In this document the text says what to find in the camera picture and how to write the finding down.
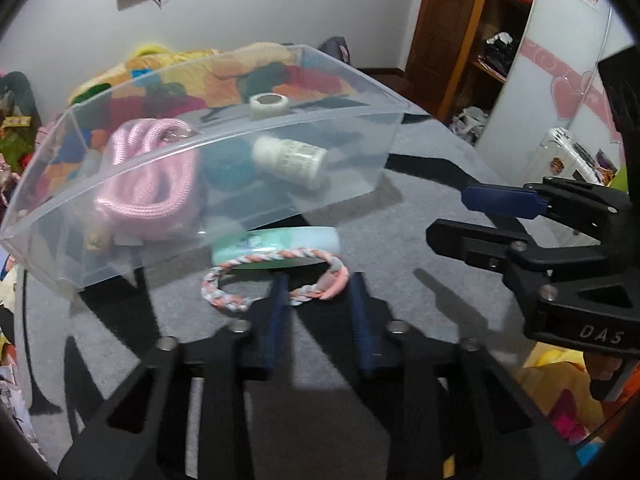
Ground pink white braided bracelet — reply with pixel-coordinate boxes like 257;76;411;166
200;246;350;313

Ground pink rope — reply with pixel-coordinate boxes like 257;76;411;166
92;118;206;241

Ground clear plastic storage bin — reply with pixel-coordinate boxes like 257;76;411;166
1;44;410;294

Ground white tape roll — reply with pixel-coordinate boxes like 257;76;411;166
248;92;290;120

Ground white wardrobe sliding door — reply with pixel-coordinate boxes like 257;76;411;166
475;0;634;183

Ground white pill bottle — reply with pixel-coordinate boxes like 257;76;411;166
252;136;329;190

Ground brown wooden door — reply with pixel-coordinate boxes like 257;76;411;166
405;0;485;122

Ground purple backpack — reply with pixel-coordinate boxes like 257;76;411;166
318;36;352;65

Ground teal round container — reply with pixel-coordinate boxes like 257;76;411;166
200;138;255;192

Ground colourful patchwork quilt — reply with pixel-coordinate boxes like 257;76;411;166
30;42;355;204

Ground grey green plush cushion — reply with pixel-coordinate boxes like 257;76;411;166
1;72;39;120

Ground yellow plush toy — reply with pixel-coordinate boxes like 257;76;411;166
130;44;171;58

